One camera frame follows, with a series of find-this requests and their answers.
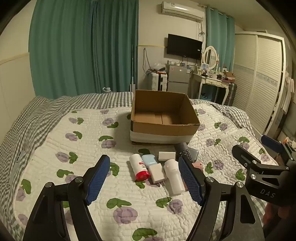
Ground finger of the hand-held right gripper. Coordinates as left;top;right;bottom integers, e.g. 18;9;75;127
261;135;296;161
232;145;279;173

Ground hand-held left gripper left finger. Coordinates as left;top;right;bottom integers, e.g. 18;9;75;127
23;155;111;241

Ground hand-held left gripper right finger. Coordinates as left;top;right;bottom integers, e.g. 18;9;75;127
178;156;265;241

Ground white roll-on bottle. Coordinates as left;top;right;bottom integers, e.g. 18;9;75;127
164;159;186;194

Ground black phone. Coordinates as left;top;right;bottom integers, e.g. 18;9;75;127
188;148;199;163

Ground black remote control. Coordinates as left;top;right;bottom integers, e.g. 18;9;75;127
174;142;197;167

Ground white charger plug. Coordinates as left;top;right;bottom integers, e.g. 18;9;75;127
148;163;167;186

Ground small white case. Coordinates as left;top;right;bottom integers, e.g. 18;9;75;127
158;151;176;161

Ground white bottle with red cap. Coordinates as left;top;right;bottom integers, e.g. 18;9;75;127
129;153;149;182

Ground light blue case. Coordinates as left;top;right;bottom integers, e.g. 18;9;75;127
142;154;158;168

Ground cardboard box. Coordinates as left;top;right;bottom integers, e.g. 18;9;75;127
130;90;201;145

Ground person's right hand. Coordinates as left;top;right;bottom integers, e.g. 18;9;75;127
263;203;296;232

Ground white floral quilt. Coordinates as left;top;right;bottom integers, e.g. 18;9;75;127
13;102;278;241

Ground hanging clothes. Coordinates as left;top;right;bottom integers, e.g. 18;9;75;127
280;68;296;114

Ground white louvered wardrobe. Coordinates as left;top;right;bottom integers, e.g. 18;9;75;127
231;31;289;139

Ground dark suitcase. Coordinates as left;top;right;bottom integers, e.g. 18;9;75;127
223;82;238;107

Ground white dressing table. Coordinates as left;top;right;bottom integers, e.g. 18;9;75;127
190;69;235;105

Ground grey checkered blanket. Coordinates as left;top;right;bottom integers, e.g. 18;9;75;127
0;91;274;241

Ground small silver fridge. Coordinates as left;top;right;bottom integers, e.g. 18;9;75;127
167;64;193;93

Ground white oval mirror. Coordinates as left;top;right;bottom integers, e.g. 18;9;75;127
202;46;219;70

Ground white suitcase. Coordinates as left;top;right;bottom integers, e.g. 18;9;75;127
148;72;167;92

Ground white mop pole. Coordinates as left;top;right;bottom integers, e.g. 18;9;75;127
130;44;136;93

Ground narrow green curtain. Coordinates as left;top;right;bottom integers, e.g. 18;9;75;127
206;7;236;73

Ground plastic bag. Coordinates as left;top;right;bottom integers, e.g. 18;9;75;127
150;63;166;73

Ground wide green curtain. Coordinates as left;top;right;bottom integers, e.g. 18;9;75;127
29;0;139;98

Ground white air conditioner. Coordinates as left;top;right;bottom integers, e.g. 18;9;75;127
161;1;205;23

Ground black wall television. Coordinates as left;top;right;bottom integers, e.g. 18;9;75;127
167;34;203;59

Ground dark wall cable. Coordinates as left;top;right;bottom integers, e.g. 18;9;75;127
142;48;151;73

